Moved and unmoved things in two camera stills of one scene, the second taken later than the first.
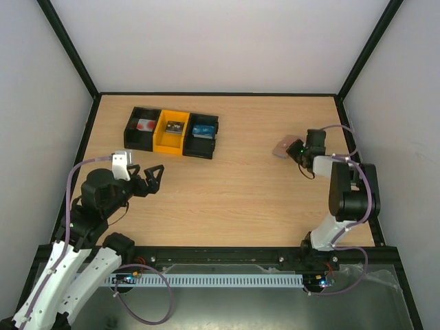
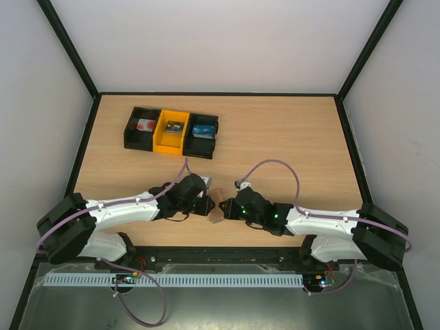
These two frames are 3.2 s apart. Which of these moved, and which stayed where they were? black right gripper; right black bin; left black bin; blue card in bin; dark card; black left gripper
Moved: black right gripper; black left gripper
Stayed: left black bin; dark card; right black bin; blue card in bin
